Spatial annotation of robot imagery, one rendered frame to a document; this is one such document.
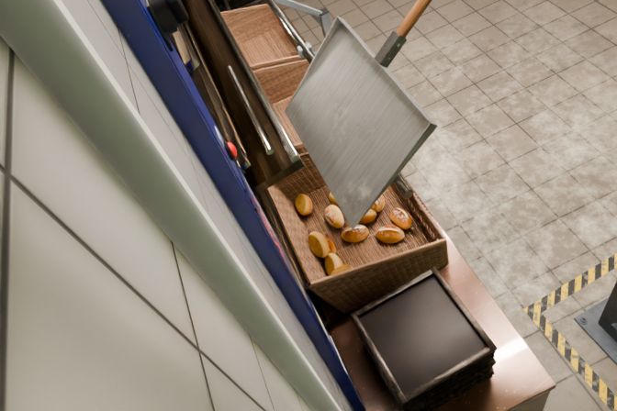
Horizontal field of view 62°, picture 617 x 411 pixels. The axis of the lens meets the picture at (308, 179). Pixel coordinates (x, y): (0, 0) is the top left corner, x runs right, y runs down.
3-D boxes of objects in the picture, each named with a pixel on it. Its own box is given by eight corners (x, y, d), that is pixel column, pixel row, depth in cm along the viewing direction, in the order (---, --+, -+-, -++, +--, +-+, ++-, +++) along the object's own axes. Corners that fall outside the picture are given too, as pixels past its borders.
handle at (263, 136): (283, 163, 110) (276, 168, 110) (241, 80, 131) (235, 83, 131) (272, 148, 105) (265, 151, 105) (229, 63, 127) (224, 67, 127)
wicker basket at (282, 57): (230, 119, 251) (208, 75, 230) (204, 60, 288) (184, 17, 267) (321, 77, 254) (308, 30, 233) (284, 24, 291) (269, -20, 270)
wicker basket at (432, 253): (323, 327, 173) (303, 289, 152) (271, 208, 210) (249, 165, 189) (452, 264, 176) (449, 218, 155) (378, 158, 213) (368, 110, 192)
